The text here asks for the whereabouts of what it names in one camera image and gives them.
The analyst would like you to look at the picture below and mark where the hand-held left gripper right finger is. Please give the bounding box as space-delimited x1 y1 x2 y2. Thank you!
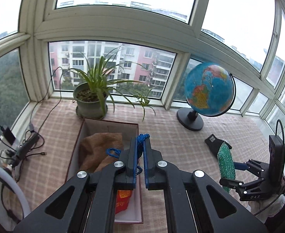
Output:
143 139 269 233

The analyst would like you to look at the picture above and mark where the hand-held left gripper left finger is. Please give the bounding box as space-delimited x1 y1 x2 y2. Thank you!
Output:
13 137 143 233

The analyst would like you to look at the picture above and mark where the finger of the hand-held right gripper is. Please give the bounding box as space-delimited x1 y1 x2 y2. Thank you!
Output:
234 159 269 179
219 176 266 195

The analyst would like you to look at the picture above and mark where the green scouring sponge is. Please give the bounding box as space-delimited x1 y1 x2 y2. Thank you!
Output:
216 143 236 193

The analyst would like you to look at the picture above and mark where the blue rope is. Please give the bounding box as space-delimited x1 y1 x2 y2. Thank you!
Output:
106 133 150 175

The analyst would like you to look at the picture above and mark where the brown fluffy towel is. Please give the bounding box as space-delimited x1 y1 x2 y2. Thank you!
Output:
79 133 124 173

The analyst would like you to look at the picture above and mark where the red orange packet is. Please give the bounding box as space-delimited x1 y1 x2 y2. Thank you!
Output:
115 189 133 214

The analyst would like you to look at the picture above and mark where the brown cardboard box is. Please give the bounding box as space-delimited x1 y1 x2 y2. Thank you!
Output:
65 118 144 224

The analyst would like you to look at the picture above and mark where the person's right hand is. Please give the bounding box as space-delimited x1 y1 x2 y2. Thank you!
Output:
250 194 285 217

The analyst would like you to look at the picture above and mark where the checked tablecloth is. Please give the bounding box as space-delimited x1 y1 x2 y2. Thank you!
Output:
2 98 270 233

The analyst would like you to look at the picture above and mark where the black glove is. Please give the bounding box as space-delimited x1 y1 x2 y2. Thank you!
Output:
204 134 232 156

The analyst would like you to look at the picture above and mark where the potted spider plant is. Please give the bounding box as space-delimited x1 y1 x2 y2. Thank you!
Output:
51 46 157 122

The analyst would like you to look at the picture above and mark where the blue globe on black stand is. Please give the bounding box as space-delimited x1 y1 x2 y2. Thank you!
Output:
176 62 235 132

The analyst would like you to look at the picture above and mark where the black power bank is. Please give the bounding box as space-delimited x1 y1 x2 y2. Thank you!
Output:
3 127 16 144

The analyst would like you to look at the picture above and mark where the white power strip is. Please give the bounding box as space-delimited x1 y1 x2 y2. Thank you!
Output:
0 148 20 168

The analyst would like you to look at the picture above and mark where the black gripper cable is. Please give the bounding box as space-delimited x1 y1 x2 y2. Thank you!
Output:
275 120 285 141

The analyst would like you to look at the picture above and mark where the black tripod handle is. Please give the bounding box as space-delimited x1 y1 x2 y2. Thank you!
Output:
13 132 40 165

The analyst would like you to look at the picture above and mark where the white ring light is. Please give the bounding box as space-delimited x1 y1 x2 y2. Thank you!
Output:
0 161 31 221

